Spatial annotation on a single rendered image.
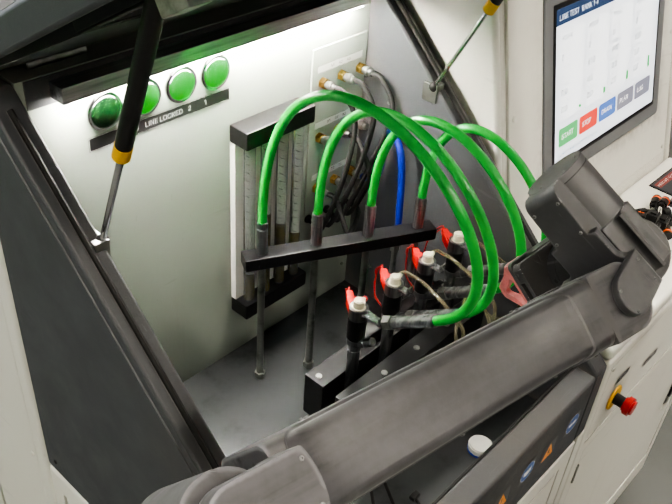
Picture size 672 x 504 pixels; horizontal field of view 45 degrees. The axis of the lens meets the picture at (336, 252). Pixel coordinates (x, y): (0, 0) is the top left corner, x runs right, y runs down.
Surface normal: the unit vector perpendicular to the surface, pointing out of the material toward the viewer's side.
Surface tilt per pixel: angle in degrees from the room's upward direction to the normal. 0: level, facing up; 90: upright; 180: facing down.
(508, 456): 0
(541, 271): 46
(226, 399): 0
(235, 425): 0
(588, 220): 38
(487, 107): 90
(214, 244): 90
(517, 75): 76
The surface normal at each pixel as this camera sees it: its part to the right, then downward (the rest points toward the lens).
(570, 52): 0.73, 0.24
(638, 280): 0.51, -0.35
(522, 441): 0.07, -0.80
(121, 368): -0.68, 0.40
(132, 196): 0.73, 0.44
